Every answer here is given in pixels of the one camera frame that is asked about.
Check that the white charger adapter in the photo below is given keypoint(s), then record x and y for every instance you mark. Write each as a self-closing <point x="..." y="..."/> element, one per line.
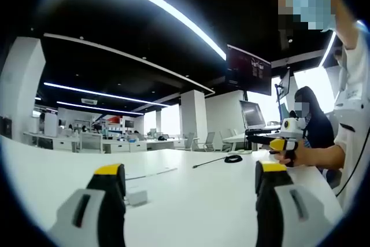
<point x="138" y="197"/>

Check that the black hanging display screen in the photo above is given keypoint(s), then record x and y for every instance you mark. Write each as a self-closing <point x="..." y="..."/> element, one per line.
<point x="249" y="70"/>

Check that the person in white shirt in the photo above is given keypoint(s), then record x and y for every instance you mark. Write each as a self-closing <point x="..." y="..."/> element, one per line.
<point x="354" y="114"/>

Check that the desktop computer monitor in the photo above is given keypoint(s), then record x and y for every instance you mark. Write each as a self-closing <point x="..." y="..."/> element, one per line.
<point x="253" y="114"/>

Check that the white desk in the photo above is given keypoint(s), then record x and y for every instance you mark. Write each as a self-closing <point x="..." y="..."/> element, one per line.
<point x="196" y="195"/>

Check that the ceiling air conditioner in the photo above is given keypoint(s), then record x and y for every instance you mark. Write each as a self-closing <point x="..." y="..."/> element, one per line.
<point x="89" y="101"/>

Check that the grey office chair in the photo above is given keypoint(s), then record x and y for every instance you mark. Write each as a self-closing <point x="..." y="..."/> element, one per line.
<point x="191" y="141"/>
<point x="208" y="141"/>

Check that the row of white office desks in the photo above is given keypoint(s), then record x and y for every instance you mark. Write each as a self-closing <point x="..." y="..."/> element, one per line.
<point x="115" y="144"/>

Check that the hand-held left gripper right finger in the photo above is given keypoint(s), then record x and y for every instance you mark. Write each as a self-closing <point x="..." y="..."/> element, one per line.
<point x="274" y="200"/>

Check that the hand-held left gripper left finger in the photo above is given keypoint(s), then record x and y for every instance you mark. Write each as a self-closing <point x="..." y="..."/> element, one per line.
<point x="108" y="200"/>

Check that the white flat strip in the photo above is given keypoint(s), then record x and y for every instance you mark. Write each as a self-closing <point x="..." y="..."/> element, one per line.
<point x="156" y="171"/>

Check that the person's right hand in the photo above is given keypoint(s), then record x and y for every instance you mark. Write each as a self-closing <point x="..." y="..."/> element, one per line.
<point x="302" y="154"/>

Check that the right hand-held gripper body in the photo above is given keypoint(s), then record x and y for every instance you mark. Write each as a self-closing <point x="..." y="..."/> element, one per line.
<point x="293" y="129"/>

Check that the long ceiling light strip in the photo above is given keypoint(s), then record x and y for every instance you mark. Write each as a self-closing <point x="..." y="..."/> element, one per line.
<point x="150" y="1"/>

